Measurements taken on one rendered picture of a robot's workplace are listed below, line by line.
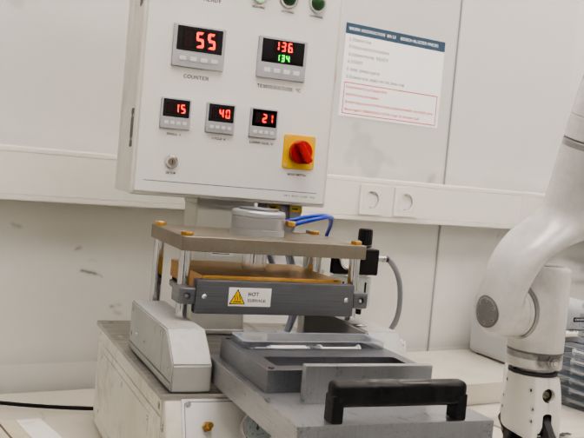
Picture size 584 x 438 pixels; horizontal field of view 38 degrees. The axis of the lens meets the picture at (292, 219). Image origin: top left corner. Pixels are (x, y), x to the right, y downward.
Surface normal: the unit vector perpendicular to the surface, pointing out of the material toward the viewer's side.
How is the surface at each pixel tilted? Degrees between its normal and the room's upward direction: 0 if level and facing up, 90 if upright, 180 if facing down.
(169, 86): 90
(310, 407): 0
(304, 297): 90
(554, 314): 89
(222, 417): 65
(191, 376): 90
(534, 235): 47
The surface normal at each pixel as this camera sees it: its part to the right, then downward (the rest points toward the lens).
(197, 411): 0.38, -0.35
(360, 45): 0.52, 0.09
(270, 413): -0.92, -0.06
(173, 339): 0.31, -0.70
